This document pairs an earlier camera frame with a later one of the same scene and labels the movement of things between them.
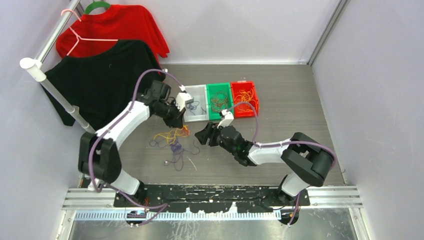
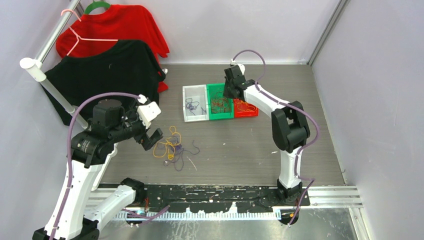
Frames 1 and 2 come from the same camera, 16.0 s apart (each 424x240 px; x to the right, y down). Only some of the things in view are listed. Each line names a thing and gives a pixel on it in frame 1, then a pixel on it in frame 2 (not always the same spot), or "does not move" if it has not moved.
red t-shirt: (90, 32) does not move
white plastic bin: (198, 110) does not move
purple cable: (193, 105) does not move
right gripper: (210, 131) -> (226, 93)
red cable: (219, 101) does not move
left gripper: (177, 121) -> (147, 141)
